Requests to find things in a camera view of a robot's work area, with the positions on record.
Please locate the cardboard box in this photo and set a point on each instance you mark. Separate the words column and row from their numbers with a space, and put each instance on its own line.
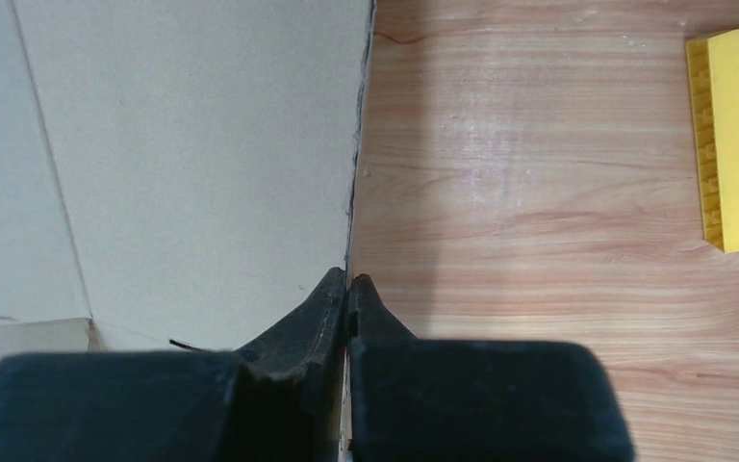
column 172, row 172

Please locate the yellow plastic wedge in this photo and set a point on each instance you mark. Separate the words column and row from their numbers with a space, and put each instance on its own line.
column 713, row 75

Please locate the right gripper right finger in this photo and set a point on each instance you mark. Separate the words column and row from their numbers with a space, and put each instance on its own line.
column 414, row 399

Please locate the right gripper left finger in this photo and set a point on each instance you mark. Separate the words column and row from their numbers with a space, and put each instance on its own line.
column 273, row 399

